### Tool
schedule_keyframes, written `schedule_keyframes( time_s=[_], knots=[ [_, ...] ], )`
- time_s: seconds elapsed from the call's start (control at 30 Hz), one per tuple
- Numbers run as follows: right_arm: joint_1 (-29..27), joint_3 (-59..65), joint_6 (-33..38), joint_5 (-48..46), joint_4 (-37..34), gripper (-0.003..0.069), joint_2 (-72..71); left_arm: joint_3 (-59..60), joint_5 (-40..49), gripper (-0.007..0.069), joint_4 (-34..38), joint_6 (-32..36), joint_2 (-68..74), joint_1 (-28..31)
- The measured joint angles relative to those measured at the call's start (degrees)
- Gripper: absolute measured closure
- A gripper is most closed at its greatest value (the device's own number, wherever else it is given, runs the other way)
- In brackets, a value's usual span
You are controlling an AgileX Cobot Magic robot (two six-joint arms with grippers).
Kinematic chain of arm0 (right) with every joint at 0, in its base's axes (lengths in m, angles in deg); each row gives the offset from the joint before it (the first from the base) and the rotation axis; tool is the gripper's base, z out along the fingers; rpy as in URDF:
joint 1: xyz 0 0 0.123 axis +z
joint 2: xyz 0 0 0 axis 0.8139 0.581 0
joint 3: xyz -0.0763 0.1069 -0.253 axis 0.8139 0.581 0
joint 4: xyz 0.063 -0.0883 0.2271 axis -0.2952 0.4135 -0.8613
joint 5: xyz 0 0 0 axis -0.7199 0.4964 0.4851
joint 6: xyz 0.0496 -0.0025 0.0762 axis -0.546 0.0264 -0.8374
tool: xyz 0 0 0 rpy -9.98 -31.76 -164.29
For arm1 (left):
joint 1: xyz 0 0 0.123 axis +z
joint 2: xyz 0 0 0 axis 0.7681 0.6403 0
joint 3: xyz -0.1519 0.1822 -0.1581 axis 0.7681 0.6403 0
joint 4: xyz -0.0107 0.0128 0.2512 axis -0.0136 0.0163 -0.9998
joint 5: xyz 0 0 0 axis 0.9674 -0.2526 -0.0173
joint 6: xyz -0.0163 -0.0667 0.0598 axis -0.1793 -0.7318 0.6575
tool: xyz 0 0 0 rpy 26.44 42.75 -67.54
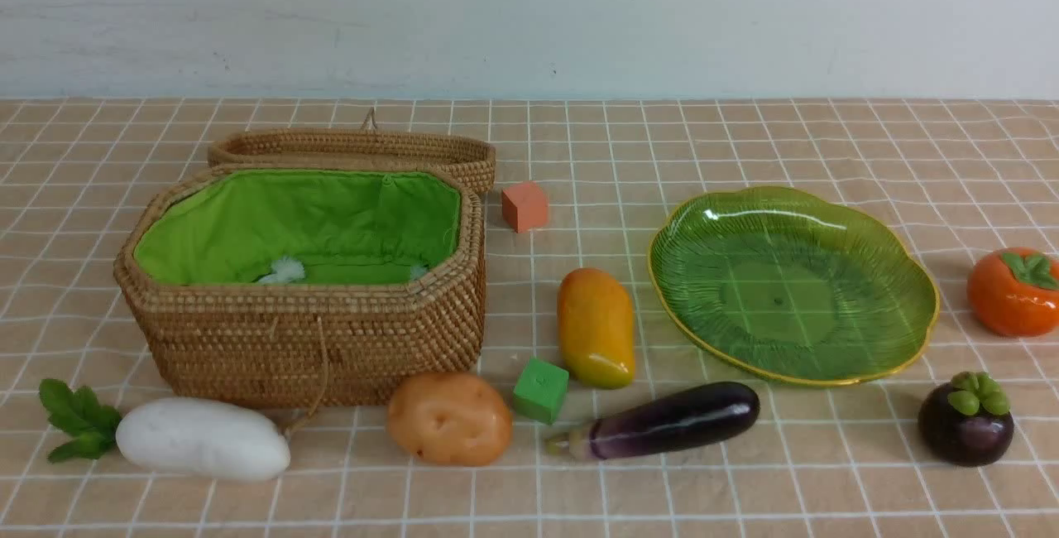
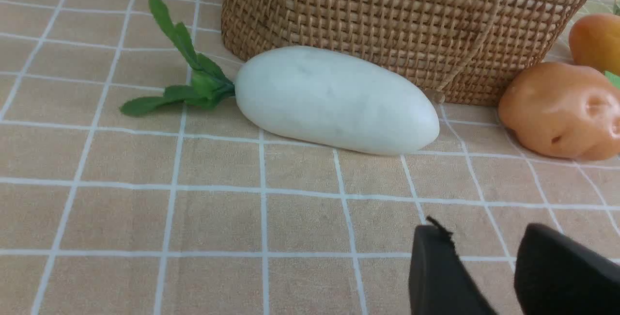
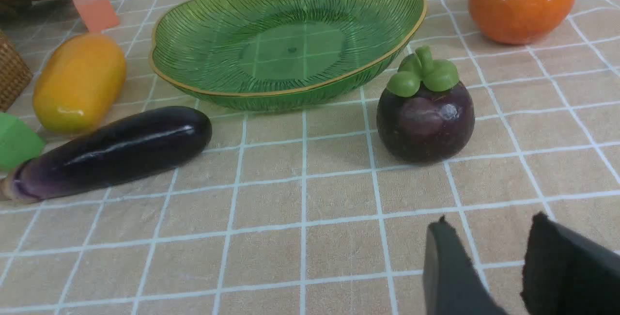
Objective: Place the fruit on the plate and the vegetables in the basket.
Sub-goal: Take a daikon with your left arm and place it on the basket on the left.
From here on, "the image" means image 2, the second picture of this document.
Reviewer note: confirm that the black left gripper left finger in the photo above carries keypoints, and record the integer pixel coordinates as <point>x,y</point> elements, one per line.
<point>439,283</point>

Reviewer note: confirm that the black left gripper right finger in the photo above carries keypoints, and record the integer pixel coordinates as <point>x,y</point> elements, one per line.
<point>555,275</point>

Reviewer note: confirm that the tan potato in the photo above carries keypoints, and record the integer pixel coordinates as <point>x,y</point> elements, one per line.
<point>563,111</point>

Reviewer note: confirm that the white radish with green leaves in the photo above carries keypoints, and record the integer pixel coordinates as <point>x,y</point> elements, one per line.
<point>306,93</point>

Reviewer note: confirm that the yellow orange mango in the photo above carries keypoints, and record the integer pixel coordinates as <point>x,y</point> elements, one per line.
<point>594,41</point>

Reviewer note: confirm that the green toy cube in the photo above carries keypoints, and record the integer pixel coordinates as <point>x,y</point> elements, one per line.
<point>614,79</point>

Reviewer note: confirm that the woven wicker basket green lining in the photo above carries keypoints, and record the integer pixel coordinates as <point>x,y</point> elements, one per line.
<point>458,51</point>

